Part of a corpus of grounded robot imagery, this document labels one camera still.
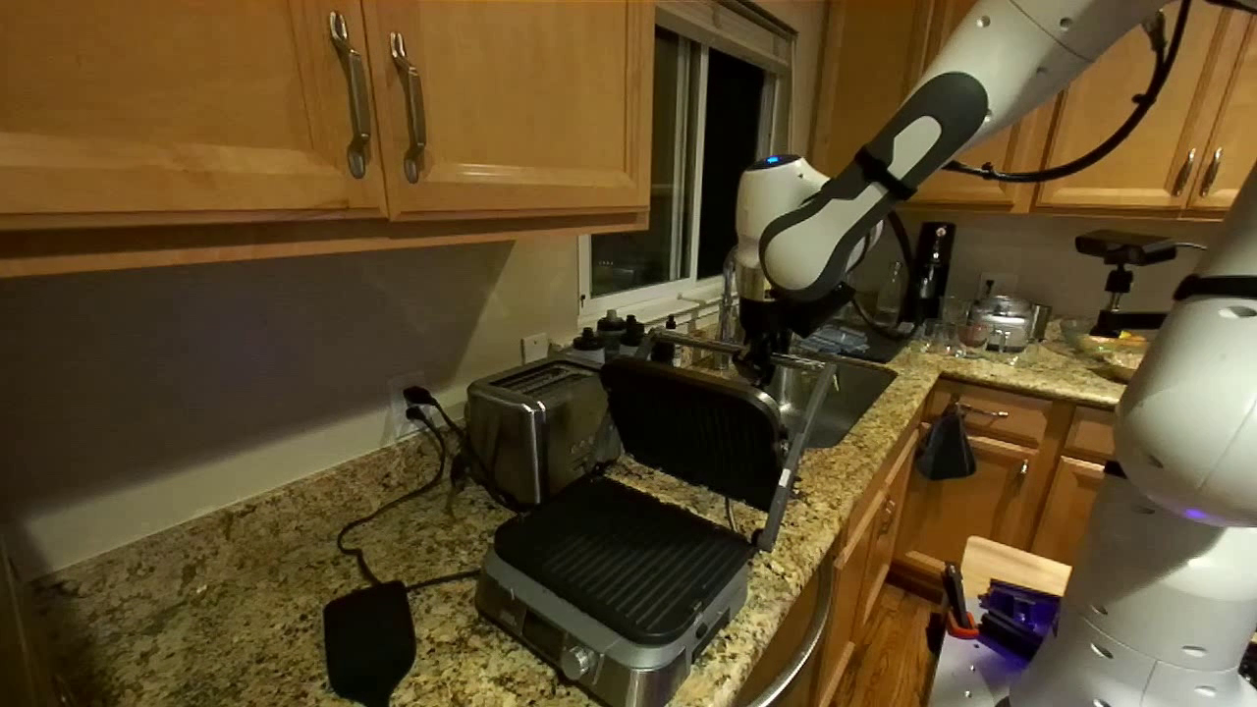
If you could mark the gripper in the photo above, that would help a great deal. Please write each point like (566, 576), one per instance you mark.
(764, 319)

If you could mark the row of wooden wall cabinets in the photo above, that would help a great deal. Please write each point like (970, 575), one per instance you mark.
(1090, 128)

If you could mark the silver tap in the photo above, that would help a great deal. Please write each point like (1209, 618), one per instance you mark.
(728, 304)

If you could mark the white switch plate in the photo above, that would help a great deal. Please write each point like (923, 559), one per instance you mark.
(998, 283)
(534, 348)

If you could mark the steel sink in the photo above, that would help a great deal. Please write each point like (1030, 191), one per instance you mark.
(845, 393)

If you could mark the camera on mount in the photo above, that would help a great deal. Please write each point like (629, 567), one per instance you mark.
(1120, 275)

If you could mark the blue dish cloth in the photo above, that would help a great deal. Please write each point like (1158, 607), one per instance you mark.
(835, 342)

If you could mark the orange and black clamp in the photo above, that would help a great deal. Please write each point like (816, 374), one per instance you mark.
(957, 604)

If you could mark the clear drinking glass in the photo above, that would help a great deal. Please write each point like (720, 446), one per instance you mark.
(951, 329)

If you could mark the silver toaster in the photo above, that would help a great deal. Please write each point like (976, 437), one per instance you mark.
(535, 432)

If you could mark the grill sandwich maker lid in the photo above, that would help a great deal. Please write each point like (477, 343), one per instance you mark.
(697, 432)

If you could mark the wooden wall cabinet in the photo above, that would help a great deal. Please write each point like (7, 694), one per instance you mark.
(245, 118)

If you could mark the wall socket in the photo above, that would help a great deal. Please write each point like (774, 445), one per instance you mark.
(401, 417)

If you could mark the wooden drawer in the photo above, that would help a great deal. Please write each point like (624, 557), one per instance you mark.
(992, 412)

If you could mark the small dark pump bottle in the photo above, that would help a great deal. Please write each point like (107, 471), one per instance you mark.
(671, 339)

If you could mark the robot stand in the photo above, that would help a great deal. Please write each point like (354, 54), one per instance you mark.
(992, 628)

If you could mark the bowl of food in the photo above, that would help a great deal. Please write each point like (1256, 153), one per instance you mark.
(1115, 346)

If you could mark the black-capped bottle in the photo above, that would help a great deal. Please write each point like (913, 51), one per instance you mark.
(632, 336)
(588, 346)
(611, 332)

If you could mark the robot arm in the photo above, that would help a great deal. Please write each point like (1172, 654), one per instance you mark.
(1169, 432)

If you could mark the grill knob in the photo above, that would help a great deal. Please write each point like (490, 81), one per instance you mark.
(577, 663)

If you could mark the black oven mitt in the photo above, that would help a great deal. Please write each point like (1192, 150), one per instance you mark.
(945, 450)

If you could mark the grill sandwich maker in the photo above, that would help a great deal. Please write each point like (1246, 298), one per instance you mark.
(619, 570)

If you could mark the window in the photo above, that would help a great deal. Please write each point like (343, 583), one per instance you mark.
(678, 167)

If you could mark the wooden cabinet door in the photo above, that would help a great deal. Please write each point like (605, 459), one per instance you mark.
(530, 108)
(177, 108)

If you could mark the black box with blue light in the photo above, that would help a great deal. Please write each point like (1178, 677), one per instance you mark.
(1021, 614)

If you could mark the black flat spatula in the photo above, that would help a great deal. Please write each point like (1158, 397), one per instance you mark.
(369, 640)

